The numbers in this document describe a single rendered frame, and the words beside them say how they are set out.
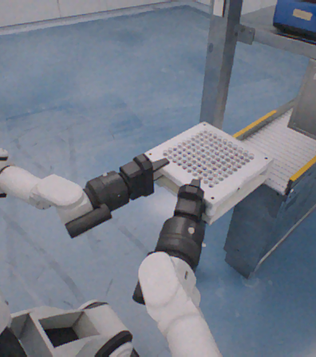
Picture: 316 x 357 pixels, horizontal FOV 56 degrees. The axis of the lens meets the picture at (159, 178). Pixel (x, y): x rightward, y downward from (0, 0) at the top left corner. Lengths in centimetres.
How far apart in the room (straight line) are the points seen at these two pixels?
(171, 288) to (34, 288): 143
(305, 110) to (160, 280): 61
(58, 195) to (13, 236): 147
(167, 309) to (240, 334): 122
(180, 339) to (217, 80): 72
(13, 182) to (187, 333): 52
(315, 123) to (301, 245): 125
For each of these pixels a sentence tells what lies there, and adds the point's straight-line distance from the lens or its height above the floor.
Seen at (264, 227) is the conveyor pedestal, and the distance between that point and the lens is 143.
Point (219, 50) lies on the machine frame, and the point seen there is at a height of 123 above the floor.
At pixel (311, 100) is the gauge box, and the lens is 90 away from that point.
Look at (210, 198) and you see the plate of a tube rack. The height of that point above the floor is 105.
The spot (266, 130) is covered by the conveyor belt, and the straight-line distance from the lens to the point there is 132.
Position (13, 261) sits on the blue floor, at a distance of 200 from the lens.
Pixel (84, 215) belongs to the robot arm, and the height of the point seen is 105.
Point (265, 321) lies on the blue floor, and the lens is 174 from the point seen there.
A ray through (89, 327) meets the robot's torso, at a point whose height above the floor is 68.
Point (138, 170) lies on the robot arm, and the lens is 69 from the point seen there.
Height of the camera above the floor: 154
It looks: 43 degrees down
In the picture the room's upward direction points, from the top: straight up
